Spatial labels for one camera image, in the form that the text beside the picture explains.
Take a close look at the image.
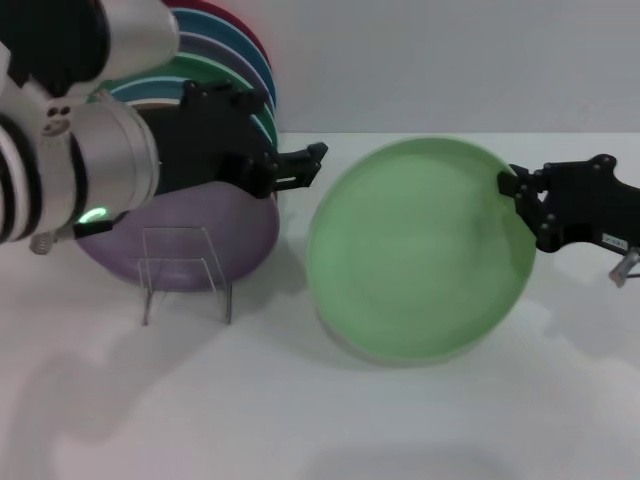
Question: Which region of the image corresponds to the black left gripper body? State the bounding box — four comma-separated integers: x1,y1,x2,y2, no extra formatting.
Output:
142,79,281,201

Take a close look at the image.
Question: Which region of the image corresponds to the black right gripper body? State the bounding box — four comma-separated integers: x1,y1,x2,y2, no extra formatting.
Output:
535,154,640,254

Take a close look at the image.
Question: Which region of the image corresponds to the light green plate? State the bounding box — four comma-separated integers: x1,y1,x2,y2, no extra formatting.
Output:
304,135,539,369

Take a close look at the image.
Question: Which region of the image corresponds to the lavender plate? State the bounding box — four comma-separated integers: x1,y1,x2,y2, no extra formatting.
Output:
74,179,281,294

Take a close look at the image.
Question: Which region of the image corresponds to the dark green plate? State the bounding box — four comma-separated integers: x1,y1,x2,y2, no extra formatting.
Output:
149,51,279,146

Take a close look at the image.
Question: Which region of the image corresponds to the grey purple plate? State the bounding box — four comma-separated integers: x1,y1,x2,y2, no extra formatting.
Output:
174,31,277,114

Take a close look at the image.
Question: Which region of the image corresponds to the red plate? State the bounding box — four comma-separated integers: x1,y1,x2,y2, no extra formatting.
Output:
162,0,272,71

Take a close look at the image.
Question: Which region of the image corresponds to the grey cable with connector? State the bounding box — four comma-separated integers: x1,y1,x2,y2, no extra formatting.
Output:
608,245,640,289

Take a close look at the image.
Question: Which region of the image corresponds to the metal wire plate rack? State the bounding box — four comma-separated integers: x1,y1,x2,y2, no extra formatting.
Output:
137,225,235,327

